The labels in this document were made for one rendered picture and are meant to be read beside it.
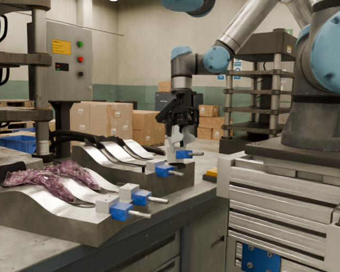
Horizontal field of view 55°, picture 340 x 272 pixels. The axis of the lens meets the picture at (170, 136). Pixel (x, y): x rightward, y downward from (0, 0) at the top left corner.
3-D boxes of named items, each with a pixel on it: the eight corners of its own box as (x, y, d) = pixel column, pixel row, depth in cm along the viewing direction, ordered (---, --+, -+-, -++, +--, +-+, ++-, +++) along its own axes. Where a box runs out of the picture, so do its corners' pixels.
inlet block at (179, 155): (207, 162, 108) (206, 145, 108) (199, 162, 104) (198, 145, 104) (175, 162, 116) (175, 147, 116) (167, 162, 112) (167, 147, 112)
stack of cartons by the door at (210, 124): (233, 140, 788) (235, 106, 777) (227, 142, 762) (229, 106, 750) (202, 136, 838) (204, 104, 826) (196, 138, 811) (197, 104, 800)
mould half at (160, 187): (194, 185, 119) (195, 149, 117) (146, 203, 98) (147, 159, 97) (103, 163, 149) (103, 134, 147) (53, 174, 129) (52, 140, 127)
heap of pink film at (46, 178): (107, 187, 94) (107, 160, 93) (67, 206, 78) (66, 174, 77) (36, 176, 103) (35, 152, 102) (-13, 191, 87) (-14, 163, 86)
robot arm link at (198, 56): (229, 74, 107) (196, 74, 107) (223, 76, 118) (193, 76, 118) (230, 49, 106) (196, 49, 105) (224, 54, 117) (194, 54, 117)
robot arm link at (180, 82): (166, 79, 112) (179, 83, 119) (165, 92, 112) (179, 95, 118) (183, 75, 108) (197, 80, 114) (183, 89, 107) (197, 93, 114)
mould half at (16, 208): (148, 208, 94) (149, 171, 92) (97, 247, 70) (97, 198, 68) (16, 186, 112) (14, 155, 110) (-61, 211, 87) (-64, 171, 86)
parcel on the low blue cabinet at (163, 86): (177, 92, 859) (177, 81, 856) (169, 92, 833) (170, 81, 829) (164, 92, 884) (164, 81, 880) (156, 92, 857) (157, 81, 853)
